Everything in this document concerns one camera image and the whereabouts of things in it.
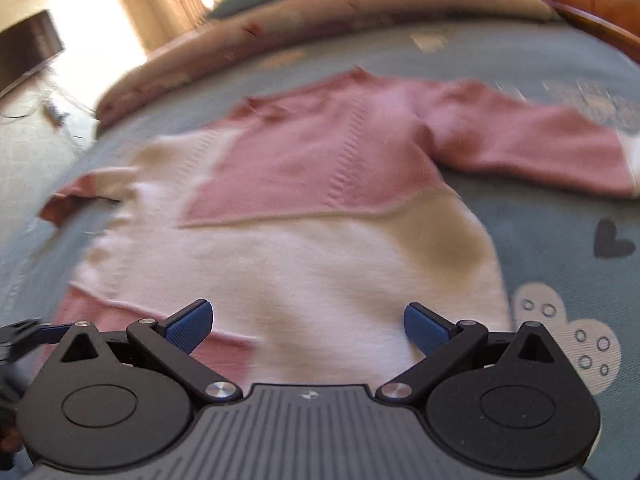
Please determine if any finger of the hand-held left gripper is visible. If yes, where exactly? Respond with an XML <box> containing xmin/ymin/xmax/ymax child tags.
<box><xmin>0</xmin><ymin>319</ymin><xmax>73</xmax><ymax>361</ymax></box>

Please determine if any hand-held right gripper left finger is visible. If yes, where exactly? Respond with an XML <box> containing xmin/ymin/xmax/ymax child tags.
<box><xmin>47</xmin><ymin>300</ymin><xmax>243</xmax><ymax>404</ymax></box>

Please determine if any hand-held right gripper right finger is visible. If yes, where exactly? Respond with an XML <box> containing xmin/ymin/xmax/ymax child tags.
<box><xmin>376</xmin><ymin>303</ymin><xmax>571</xmax><ymax>404</ymax></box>

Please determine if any pink and cream knit sweater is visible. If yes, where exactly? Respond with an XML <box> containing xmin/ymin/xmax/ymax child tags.
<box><xmin>39</xmin><ymin>66</ymin><xmax>640</xmax><ymax>391</ymax></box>

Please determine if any power strip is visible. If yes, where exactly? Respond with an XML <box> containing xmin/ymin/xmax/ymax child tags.
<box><xmin>42</xmin><ymin>102</ymin><xmax>68</xmax><ymax>128</ymax></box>

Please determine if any folded floral quilt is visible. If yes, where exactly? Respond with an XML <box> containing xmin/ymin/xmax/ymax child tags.
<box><xmin>95</xmin><ymin>0</ymin><xmax>563</xmax><ymax>133</ymax></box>

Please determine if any black wall cable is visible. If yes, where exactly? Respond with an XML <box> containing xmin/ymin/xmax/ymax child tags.
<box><xmin>0</xmin><ymin>87</ymin><xmax>96</xmax><ymax>161</ymax></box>

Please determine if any wall television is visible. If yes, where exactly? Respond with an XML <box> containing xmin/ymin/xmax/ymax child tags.
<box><xmin>0</xmin><ymin>9</ymin><xmax>66</xmax><ymax>98</ymax></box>

